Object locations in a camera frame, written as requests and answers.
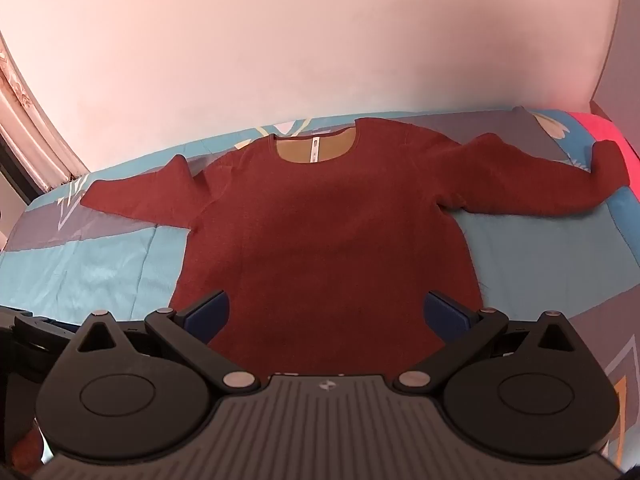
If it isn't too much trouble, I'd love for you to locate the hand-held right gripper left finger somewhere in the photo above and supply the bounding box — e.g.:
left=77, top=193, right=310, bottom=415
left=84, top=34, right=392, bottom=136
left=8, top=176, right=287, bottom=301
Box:
left=74, top=290, right=262, bottom=394

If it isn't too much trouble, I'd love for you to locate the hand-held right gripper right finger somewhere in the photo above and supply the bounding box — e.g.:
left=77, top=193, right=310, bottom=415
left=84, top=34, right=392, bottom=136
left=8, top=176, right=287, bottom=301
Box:
left=393, top=290, right=577, bottom=394

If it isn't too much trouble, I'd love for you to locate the dark red sweater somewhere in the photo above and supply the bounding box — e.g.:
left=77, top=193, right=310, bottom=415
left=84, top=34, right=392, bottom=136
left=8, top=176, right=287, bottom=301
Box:
left=80, top=117, right=632, bottom=377

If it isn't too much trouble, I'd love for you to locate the blue grey patterned bed sheet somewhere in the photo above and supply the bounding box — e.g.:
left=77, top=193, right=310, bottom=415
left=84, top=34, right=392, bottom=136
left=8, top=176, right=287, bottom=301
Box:
left=0, top=106, right=640, bottom=473

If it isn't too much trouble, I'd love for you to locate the patterned curtain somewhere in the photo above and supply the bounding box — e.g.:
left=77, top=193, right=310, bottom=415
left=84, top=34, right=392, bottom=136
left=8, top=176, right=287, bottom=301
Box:
left=0, top=32, right=92, bottom=193

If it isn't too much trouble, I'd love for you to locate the pink blanket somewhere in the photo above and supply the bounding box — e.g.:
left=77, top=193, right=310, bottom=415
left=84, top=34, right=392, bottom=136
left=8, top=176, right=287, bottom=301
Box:
left=570, top=109, right=640, bottom=157

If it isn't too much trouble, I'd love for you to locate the grey furniture panel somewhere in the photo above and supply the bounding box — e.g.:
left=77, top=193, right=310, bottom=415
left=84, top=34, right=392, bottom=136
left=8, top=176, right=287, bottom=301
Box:
left=590, top=30, right=640, bottom=122

